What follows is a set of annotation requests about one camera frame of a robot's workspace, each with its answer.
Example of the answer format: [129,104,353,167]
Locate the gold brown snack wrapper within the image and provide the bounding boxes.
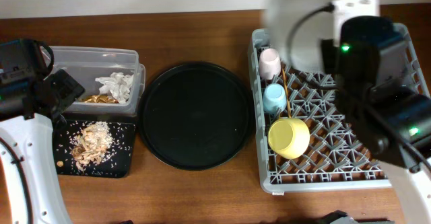
[79,95,118,104]

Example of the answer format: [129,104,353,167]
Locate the black rectangular tray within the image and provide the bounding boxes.
[52,112,137,179]

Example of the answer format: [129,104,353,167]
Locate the grey dishwasher rack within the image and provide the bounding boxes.
[246,22,431,195]

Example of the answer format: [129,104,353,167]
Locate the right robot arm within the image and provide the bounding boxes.
[323,15,430,223]

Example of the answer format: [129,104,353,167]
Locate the white tissue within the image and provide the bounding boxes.
[95,72,133,104]

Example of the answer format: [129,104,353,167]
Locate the grey plate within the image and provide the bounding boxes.
[263,0,333,73]

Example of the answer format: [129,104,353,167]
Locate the round black serving tray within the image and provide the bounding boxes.
[137,61,255,171]

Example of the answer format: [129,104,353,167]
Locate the yellow bowl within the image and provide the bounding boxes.
[267,118,310,159]

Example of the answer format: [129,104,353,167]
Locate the pink cup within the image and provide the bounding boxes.
[259,48,281,80]

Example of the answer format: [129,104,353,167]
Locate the food scraps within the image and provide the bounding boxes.
[55,121,135,174]

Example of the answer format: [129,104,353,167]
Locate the blue cup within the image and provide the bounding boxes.
[263,83,287,114]

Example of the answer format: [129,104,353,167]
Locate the clear plastic waste bin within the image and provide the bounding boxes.
[51,46,145,115]

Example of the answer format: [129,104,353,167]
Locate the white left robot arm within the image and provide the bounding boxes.
[1,69,85,223]

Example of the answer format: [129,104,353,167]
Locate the wooden chopstick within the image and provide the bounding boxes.
[281,67,292,118]

